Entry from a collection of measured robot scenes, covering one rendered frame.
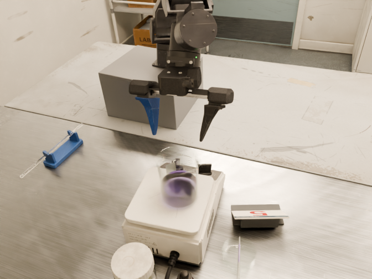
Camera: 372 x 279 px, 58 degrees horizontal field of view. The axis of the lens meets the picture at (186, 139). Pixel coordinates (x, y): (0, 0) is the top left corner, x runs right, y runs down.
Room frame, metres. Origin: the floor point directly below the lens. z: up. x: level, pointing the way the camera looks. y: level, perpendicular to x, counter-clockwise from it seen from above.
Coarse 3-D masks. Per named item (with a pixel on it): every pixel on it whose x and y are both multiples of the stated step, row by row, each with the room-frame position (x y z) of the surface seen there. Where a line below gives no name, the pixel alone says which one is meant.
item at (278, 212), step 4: (236, 212) 0.39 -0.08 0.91; (240, 212) 0.39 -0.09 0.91; (244, 212) 0.39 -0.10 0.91; (248, 212) 0.39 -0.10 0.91; (252, 212) 0.39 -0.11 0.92; (256, 212) 0.38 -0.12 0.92; (260, 212) 0.38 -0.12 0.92; (264, 212) 0.38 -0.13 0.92; (268, 212) 0.38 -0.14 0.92; (272, 212) 0.38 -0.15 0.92; (276, 212) 0.38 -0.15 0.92; (280, 212) 0.38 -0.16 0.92
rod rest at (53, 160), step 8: (72, 136) 0.63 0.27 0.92; (64, 144) 0.62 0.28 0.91; (72, 144) 0.62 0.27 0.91; (80, 144) 0.63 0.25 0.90; (56, 152) 0.59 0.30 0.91; (64, 152) 0.59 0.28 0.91; (72, 152) 0.60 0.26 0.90; (48, 160) 0.56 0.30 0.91; (56, 160) 0.57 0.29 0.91; (64, 160) 0.58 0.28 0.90
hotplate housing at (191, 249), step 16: (224, 176) 0.47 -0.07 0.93; (208, 208) 0.35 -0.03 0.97; (128, 224) 0.33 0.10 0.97; (208, 224) 0.33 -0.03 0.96; (128, 240) 0.33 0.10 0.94; (144, 240) 0.32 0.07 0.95; (160, 240) 0.31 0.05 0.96; (176, 240) 0.30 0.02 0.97; (192, 240) 0.30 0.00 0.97; (208, 240) 0.33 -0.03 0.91; (160, 256) 0.31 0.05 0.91; (176, 256) 0.29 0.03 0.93; (192, 256) 0.29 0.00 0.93
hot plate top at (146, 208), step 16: (144, 176) 0.42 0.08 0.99; (208, 176) 0.41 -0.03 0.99; (144, 192) 0.38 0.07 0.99; (160, 192) 0.38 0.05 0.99; (208, 192) 0.37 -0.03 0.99; (128, 208) 0.35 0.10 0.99; (144, 208) 0.35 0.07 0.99; (160, 208) 0.35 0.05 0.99; (192, 208) 0.34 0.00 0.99; (144, 224) 0.32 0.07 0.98; (160, 224) 0.31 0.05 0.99; (176, 224) 0.31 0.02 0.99; (192, 224) 0.31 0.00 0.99
